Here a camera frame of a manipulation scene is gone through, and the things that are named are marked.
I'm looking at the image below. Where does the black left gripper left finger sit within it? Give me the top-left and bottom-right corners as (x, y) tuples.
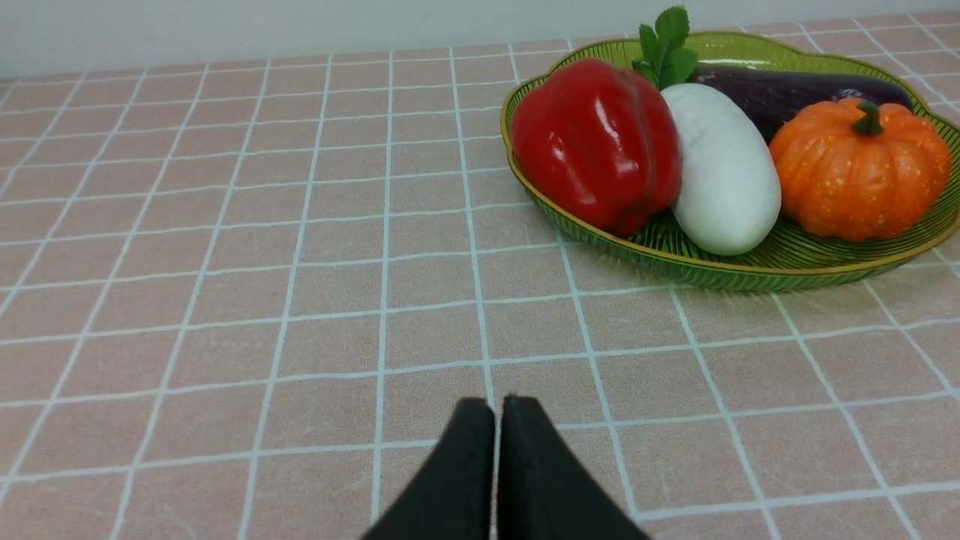
(363, 397), (495, 539)

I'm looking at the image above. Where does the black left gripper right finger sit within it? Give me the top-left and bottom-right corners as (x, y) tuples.
(496, 395), (649, 539)

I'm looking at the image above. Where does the white radish with leaves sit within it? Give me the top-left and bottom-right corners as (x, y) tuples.
(633, 4), (782, 257)

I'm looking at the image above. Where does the orange pumpkin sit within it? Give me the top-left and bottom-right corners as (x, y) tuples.
(769, 97), (951, 243)

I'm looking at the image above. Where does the green glass plate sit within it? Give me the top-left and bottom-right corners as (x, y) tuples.
(500, 31), (959, 292)

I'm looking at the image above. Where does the purple eggplant on plate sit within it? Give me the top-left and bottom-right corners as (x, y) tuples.
(687, 62), (914, 143)

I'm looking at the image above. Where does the red bell pepper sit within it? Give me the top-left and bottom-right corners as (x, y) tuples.
(508, 58), (682, 237)

